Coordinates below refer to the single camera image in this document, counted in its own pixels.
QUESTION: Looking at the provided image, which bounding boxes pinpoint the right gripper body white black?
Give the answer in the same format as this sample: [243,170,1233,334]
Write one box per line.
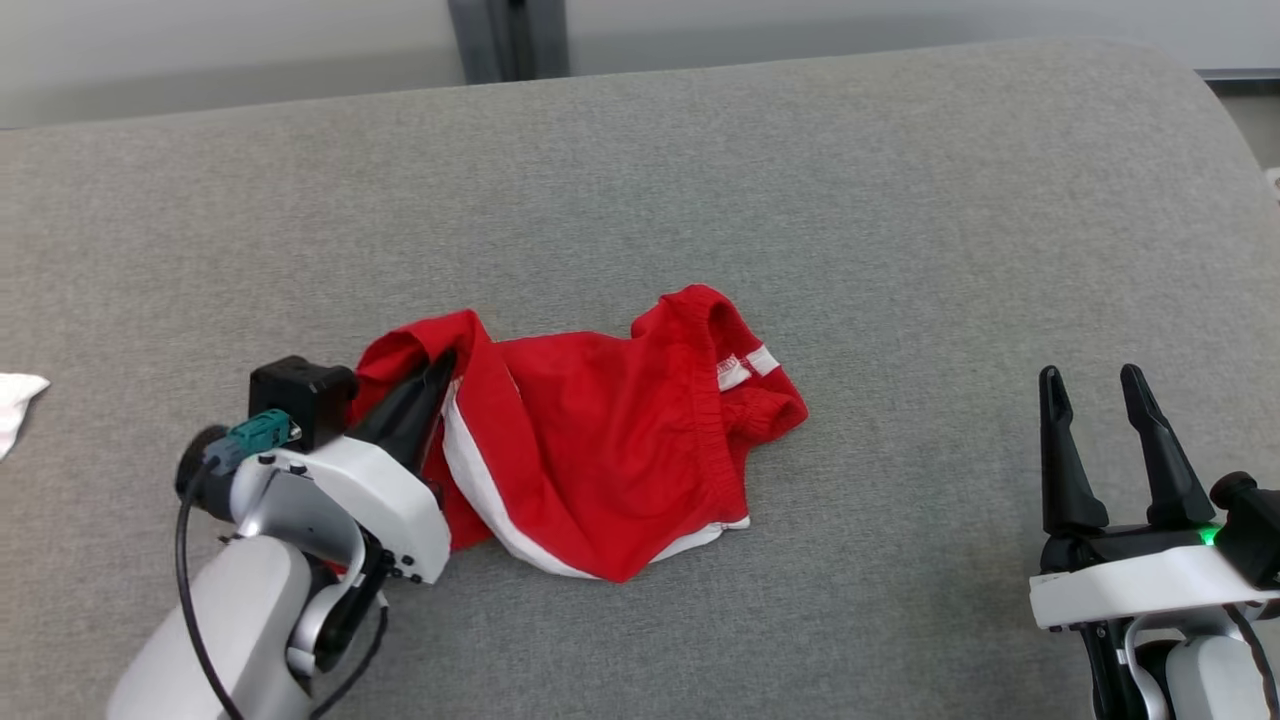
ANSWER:
[1030,526,1280,632]

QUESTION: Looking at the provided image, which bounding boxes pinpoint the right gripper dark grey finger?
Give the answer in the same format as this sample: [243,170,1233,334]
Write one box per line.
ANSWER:
[1120,363,1217,532]
[1038,365,1110,537]

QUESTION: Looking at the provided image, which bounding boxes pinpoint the grey metal wall rail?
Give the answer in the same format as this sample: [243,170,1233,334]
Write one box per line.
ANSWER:
[447,0,569,84]

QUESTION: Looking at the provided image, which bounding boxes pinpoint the black cable teal connector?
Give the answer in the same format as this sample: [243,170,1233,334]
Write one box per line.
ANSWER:
[175,408,301,720]

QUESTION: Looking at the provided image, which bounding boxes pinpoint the red shorts white trim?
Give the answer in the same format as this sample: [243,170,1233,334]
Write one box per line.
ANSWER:
[350,284,809,584]

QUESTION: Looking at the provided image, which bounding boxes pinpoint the red shirt white sleeves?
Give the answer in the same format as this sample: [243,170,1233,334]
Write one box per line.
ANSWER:
[0,373,51,462]

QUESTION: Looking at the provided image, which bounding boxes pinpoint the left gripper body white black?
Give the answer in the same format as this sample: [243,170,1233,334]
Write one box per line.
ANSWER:
[177,425,452,586]

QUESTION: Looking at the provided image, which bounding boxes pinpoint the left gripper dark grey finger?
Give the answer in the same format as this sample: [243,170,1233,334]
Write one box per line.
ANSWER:
[350,350,454,457]
[400,352,460,472]

